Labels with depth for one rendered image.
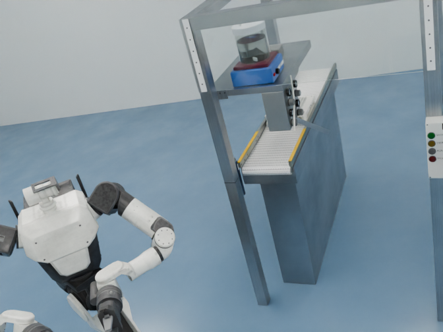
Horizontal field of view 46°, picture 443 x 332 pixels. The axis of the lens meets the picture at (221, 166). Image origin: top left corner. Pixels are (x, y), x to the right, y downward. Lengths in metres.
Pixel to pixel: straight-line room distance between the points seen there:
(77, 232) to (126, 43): 4.57
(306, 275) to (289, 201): 0.53
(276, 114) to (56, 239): 1.12
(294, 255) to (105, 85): 4.23
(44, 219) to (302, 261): 1.63
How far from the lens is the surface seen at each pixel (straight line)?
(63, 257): 2.06
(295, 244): 3.03
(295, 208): 2.87
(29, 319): 1.94
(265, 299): 3.10
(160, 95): 6.48
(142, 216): 2.00
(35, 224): 2.00
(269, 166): 2.63
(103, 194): 2.01
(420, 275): 3.21
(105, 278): 1.92
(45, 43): 6.89
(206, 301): 3.28
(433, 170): 2.33
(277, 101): 2.40
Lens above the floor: 2.16
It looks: 28 degrees down
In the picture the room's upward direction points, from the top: 15 degrees counter-clockwise
